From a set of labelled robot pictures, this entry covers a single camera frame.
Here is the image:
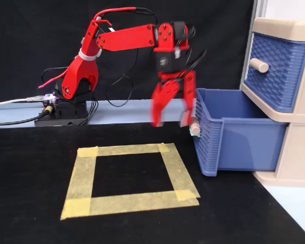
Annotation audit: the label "beige plastic drawer cabinet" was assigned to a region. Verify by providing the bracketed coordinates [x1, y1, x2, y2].
[240, 17, 305, 188]

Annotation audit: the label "black rectangular table mat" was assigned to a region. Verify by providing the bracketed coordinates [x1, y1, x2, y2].
[0, 121, 305, 244]

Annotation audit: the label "black gripper servo cable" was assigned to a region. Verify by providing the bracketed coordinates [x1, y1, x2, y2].
[174, 24, 207, 82]

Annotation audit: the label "blue woven-pattern plastic drawer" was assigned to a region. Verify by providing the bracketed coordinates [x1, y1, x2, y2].
[192, 87, 288, 177]
[243, 32, 305, 113]

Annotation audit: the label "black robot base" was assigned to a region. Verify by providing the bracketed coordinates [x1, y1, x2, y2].
[34, 77, 89, 127]

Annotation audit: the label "beige cylindrical drawer handle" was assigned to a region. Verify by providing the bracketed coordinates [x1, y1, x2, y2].
[189, 119, 202, 136]
[249, 57, 269, 74]

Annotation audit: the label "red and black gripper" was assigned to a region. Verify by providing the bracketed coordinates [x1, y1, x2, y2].
[150, 50, 197, 128]

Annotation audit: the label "black loose servo cables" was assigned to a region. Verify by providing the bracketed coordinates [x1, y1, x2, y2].
[40, 47, 141, 127]

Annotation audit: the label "red sleeved wire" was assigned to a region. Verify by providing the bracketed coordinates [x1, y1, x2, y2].
[37, 70, 68, 89]

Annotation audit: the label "green tape piece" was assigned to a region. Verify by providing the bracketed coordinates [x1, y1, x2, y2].
[189, 126, 202, 139]

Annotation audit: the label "black backdrop cloth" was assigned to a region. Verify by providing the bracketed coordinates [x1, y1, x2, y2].
[0, 0, 256, 105]

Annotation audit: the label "silver braided USB cable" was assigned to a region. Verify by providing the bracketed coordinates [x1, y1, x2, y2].
[0, 95, 45, 108]

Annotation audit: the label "robot controller circuit board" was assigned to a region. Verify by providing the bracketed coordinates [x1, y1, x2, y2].
[42, 93, 59, 105]

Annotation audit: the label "yellow masking tape strip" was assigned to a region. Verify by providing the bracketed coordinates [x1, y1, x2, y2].
[77, 142, 176, 157]
[65, 146, 99, 202]
[157, 142, 201, 202]
[60, 189, 200, 221]

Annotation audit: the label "red and black arm cable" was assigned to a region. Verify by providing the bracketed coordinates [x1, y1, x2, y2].
[92, 7, 160, 28]

